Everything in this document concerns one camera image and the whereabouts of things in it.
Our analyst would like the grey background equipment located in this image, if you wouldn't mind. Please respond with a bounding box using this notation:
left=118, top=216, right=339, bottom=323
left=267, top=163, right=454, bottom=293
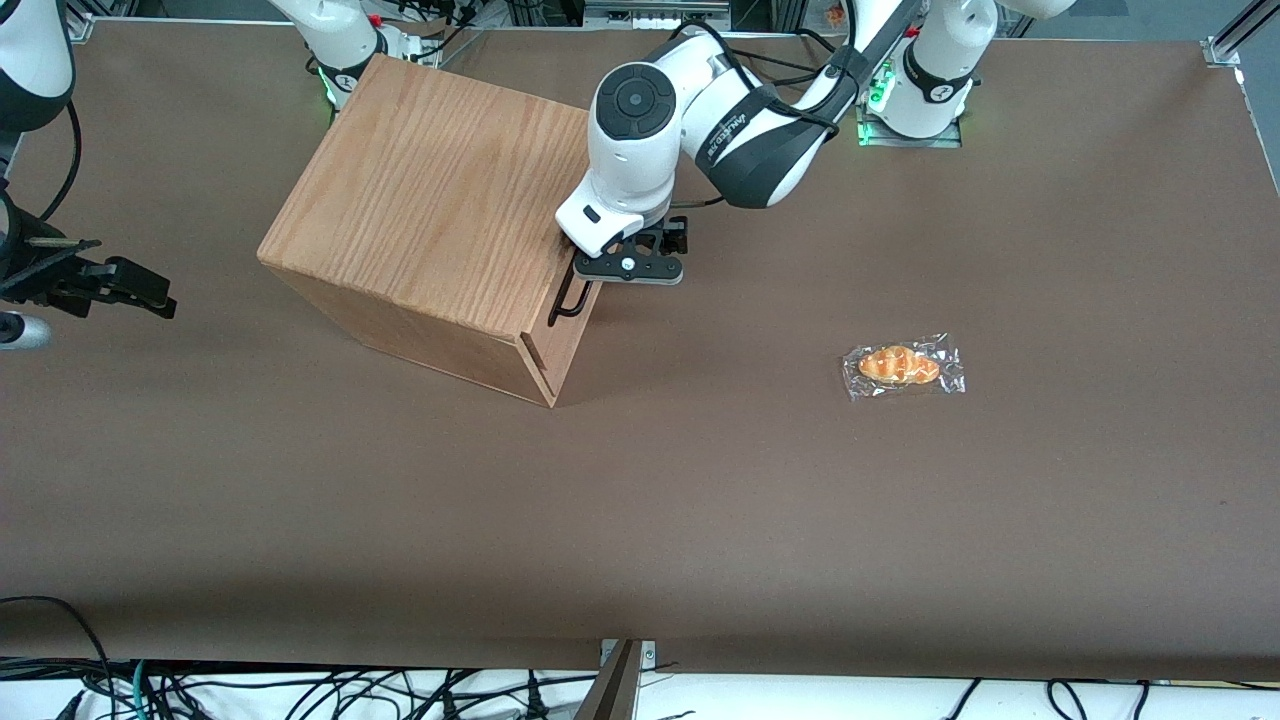
left=584, top=0, right=733, bottom=32

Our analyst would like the black metal drawer handle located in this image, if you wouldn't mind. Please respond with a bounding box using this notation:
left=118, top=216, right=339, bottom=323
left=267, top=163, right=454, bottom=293
left=546, top=266, right=593, bottom=327

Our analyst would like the aluminium frame profile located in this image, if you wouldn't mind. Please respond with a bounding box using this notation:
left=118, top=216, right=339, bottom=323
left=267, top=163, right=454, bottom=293
left=1204, top=0, right=1280, bottom=69

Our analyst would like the looped black cable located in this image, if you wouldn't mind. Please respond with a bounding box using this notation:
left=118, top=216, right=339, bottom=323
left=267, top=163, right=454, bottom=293
left=0, top=596, right=114, bottom=701

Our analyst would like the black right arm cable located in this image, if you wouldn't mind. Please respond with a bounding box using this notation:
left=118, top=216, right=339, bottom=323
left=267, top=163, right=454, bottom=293
left=38, top=98, right=83, bottom=226

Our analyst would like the bread roll in clear wrapper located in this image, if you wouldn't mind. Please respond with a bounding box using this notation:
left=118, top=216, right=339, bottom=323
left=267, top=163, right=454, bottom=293
left=842, top=333, right=967, bottom=402

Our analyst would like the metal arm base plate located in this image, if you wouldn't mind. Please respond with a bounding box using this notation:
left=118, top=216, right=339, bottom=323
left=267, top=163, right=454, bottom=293
left=376, top=20, right=445, bottom=69
left=853, top=55, right=967, bottom=150

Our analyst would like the grey metal bracket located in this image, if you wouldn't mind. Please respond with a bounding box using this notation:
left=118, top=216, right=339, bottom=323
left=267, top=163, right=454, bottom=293
left=599, top=640, right=657, bottom=673

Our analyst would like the light oak wooden cabinet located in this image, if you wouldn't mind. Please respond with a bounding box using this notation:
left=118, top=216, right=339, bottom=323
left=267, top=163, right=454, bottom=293
left=257, top=55, right=613, bottom=409

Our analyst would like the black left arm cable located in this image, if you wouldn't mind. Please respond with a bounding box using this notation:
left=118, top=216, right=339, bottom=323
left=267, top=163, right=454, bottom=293
left=665, top=22, right=851, bottom=136

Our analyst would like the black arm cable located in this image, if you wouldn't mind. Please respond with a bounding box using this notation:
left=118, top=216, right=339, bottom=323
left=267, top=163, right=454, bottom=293
left=38, top=98, right=83, bottom=226
left=665, top=22, right=851, bottom=136

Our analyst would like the brown table mat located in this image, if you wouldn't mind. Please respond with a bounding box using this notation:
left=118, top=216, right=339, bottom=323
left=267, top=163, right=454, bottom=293
left=0, top=20, right=1280, bottom=683

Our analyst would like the light wooden drawer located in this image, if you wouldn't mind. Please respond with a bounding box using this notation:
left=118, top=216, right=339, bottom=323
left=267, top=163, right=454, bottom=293
left=522, top=262, right=603, bottom=401

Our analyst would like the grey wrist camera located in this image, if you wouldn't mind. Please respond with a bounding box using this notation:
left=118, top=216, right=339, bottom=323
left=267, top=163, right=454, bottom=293
left=0, top=313, right=52, bottom=351
left=572, top=252, right=687, bottom=289

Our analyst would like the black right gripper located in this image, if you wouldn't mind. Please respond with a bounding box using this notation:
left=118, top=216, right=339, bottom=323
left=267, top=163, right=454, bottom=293
left=0, top=250, right=179, bottom=321

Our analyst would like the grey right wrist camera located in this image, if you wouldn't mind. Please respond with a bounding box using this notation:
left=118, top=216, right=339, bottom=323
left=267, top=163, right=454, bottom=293
left=0, top=313, right=52, bottom=351

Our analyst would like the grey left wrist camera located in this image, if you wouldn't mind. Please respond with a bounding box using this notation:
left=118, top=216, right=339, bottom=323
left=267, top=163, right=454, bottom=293
left=572, top=252, right=687, bottom=289

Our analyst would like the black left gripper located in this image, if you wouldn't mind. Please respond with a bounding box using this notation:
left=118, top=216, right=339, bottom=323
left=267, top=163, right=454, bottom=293
left=599, top=214, right=692, bottom=262

